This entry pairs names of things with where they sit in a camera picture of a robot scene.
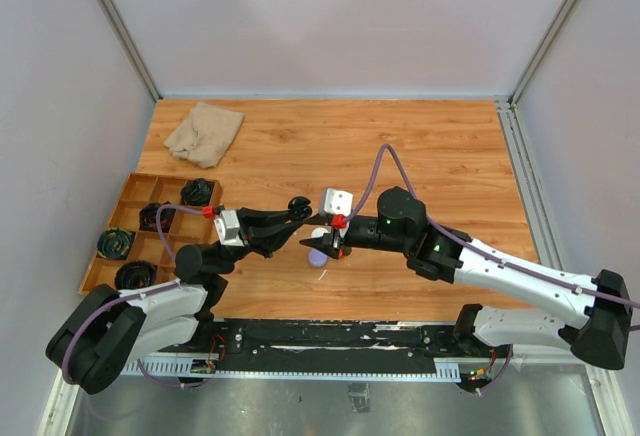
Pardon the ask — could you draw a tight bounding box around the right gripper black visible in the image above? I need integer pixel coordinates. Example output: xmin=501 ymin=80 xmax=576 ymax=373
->
xmin=299 ymin=213 xmax=411 ymax=259

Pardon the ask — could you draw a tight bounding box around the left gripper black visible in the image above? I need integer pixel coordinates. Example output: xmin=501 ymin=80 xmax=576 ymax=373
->
xmin=214 ymin=207 xmax=303 ymax=275

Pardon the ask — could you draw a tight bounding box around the white round charging case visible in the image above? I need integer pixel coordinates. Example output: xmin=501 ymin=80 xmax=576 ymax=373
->
xmin=311 ymin=227 xmax=331 ymax=238

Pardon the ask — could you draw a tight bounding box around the purple round charging case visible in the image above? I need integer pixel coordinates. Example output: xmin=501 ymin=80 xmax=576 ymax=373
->
xmin=308 ymin=250 xmax=329 ymax=268

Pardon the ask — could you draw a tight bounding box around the black round charging case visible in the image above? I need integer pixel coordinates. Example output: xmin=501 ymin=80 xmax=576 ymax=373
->
xmin=288 ymin=196 xmax=313 ymax=221

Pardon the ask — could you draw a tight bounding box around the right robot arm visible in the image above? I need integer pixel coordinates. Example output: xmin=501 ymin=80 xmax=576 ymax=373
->
xmin=289 ymin=187 xmax=633 ymax=370

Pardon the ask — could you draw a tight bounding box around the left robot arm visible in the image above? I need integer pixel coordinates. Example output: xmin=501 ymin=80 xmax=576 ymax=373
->
xmin=45 ymin=198 xmax=312 ymax=395

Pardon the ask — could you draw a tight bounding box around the wooden compartment tray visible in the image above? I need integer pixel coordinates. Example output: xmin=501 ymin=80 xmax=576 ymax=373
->
xmin=79 ymin=173 xmax=222 ymax=295

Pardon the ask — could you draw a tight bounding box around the beige folded cloth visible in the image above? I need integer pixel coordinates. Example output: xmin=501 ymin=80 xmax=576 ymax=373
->
xmin=164 ymin=102 xmax=244 ymax=168

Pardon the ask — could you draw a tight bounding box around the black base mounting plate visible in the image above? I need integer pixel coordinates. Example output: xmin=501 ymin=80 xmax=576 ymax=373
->
xmin=155 ymin=317 xmax=514 ymax=373

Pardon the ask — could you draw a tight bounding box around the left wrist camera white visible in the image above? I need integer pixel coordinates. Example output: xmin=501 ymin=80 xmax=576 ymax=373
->
xmin=214 ymin=210 xmax=245 ymax=247

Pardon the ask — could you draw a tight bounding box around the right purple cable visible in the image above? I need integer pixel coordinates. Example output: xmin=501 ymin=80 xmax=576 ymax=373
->
xmin=333 ymin=143 xmax=640 ymax=392

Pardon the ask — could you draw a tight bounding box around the purple cable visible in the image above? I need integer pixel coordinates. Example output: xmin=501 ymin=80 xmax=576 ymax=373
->
xmin=333 ymin=143 xmax=640 ymax=392
xmin=60 ymin=202 xmax=219 ymax=390

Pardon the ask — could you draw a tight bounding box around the black coiled strap upper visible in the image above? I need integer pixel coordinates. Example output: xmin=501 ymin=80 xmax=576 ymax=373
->
xmin=180 ymin=178 xmax=217 ymax=206

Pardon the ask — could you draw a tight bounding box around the black coiled strap middle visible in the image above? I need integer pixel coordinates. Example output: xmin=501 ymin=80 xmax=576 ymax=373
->
xmin=138 ymin=200 xmax=176 ymax=233

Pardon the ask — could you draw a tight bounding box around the black coiled strap lower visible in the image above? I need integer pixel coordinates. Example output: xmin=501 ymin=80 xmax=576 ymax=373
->
xmin=114 ymin=260 xmax=159 ymax=290

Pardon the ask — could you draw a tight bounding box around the black yellow coiled strap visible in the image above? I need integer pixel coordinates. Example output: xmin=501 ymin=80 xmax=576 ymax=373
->
xmin=97 ymin=228 xmax=136 ymax=260

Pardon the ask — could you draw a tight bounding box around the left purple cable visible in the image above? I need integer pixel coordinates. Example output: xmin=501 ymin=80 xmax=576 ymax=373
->
xmin=60 ymin=202 xmax=219 ymax=390

